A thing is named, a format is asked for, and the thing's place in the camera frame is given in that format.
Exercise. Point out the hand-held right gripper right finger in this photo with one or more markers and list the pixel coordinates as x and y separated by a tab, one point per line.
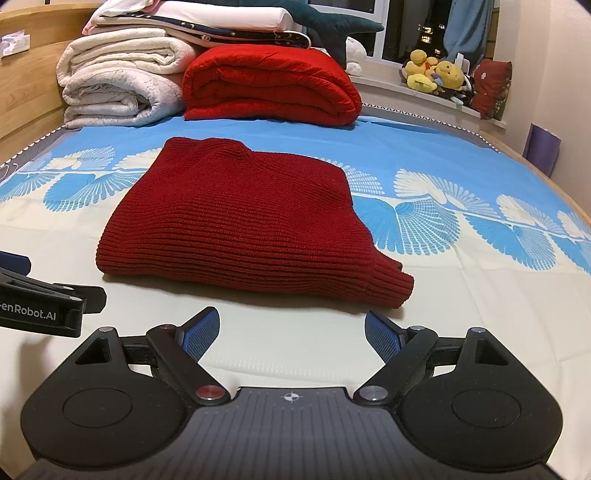
383	337

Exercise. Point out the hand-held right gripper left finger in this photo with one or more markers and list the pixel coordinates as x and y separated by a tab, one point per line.
201	334

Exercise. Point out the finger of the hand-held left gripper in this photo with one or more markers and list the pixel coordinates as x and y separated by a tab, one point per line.
14	263
94	299

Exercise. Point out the dark red knit sweater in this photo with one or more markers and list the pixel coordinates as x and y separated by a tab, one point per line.
240	221

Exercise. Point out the blue and white printed bedsheet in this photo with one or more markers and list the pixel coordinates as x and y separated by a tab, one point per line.
461	286

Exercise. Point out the grey-white fluffy folded blanket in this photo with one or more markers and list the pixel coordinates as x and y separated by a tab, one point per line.
111	99

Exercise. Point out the clear tissue pack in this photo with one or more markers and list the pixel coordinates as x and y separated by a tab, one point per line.
14	44

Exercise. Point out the cream folded quilt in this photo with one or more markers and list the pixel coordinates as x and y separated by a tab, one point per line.
124	55

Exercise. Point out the purple paper bag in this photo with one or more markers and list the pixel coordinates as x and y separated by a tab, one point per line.
542	150

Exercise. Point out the black and white toy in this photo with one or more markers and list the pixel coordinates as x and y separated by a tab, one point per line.
464	92

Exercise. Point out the red folded blanket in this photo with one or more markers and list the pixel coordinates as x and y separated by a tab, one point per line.
272	83

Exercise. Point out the yellow plush toy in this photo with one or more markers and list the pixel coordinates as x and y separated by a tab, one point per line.
450	76
418	69

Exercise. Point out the white and pink folded cloth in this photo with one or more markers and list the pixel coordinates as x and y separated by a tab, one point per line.
120	14

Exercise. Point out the red cushion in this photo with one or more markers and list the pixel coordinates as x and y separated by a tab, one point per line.
491	87

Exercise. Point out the dark patterned folded cloth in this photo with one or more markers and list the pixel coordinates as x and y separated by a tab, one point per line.
249	38

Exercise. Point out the window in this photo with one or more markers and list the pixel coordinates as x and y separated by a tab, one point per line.
401	27

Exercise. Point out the white folded pillow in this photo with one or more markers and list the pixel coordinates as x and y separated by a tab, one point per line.
221	14

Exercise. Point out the blue shark plush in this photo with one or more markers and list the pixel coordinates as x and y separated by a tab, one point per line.
332	23

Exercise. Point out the blue curtain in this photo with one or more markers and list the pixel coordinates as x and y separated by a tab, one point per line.
468	27

